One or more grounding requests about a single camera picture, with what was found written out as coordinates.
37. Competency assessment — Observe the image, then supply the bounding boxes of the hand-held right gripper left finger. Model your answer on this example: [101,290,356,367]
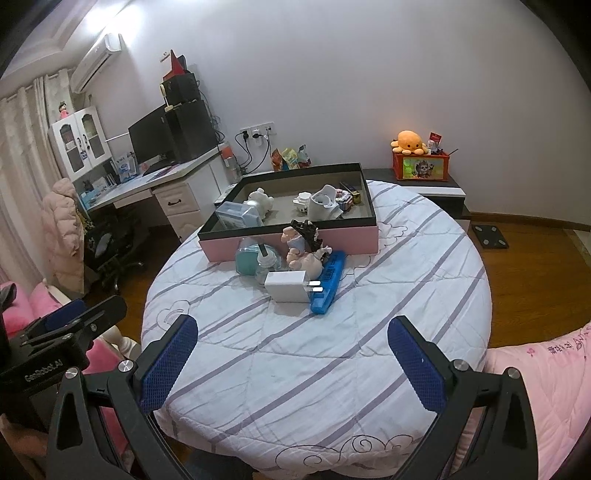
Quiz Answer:
[46,314,199,480]

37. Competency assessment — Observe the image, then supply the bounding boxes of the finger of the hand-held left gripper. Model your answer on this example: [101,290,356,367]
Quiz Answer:
[44,299,88,332]
[69,295,128,340]

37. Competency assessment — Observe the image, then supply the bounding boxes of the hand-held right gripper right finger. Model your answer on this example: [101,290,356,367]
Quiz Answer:
[387,316,539,480]

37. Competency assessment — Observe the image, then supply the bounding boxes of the pink storage box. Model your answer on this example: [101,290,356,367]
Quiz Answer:
[198,161,380,263]

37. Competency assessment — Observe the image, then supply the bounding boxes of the clear plastic box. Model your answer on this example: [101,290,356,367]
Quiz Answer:
[216,203,264,230]

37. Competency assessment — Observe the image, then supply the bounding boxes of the long blue box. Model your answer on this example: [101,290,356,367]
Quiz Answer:
[339,181,364,205]

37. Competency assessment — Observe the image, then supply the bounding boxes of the white heart-shaped plug device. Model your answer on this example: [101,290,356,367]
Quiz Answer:
[308,185,345,221]

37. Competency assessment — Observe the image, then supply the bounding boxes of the white figurine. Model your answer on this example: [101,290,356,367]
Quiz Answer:
[248,187,276,219]

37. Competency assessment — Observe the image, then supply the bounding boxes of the pink bedding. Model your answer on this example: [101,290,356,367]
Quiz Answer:
[0,281,130,457]

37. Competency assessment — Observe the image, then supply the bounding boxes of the black office chair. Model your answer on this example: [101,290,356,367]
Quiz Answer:
[78,208,148,294]

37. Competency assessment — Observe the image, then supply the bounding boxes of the pink padded jacket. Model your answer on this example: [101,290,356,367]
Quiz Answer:
[41,178,86,296]

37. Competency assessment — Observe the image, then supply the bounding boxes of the blue plastic comb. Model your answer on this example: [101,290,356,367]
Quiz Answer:
[310,250,347,315]

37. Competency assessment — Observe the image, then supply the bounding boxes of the teal jar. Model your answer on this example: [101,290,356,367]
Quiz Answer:
[235,237,278,275]

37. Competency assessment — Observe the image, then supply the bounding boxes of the white desk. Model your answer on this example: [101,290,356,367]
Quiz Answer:
[78,147,232,243]

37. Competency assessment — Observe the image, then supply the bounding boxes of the beige curtain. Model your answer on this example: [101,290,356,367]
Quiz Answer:
[0,69,70,287]

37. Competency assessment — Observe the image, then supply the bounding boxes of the pink blanket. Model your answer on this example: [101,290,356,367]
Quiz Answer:
[455,320,591,480]

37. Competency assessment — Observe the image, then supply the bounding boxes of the glass bottle black cap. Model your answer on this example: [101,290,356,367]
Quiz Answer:
[255,242,283,283]

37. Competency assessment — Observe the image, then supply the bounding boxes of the white charger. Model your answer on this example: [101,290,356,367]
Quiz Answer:
[264,271,324,304]

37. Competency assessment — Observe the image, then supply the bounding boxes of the blue white box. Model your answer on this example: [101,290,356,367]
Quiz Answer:
[113,154,139,183]

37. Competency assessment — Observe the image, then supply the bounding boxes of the black bathroom scale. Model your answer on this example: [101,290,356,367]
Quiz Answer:
[472,224,510,250]

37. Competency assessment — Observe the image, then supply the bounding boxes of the doll figurine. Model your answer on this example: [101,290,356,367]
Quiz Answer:
[281,219,334,277]

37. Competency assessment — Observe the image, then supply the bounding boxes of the white glass-door cabinet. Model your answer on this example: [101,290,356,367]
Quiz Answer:
[47,105,114,182]

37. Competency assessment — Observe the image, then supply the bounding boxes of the black monitor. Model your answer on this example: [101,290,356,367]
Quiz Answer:
[127,105,178,169]

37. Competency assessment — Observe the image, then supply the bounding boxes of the orange-capped bottle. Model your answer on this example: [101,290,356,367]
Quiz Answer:
[221,143,242,183]

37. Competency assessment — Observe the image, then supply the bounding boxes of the red toy box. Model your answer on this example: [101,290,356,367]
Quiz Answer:
[392,151,452,184]

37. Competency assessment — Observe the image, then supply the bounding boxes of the black computer tower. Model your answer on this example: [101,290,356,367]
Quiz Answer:
[164,98,219,163]

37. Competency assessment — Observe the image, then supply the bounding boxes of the orange octopus plush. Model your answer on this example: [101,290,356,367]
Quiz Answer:
[390,130,428,155]

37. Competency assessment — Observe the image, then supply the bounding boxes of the black speaker box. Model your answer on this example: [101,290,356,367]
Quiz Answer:
[160,73,202,108]

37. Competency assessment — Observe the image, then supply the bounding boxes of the white air conditioner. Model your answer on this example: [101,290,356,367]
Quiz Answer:
[69,33,122,92]

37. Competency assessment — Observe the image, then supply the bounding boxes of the red paper bag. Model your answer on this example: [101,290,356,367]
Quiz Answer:
[164,49,188,80]

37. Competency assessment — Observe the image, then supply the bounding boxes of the cream bed post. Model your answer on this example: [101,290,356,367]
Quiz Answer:
[104,325,139,358]

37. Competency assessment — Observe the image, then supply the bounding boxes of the black power cable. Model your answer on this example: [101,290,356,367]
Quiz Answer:
[233,131,273,174]

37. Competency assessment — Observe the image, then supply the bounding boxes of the white wall socket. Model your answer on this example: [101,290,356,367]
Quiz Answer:
[239,121,275,139]

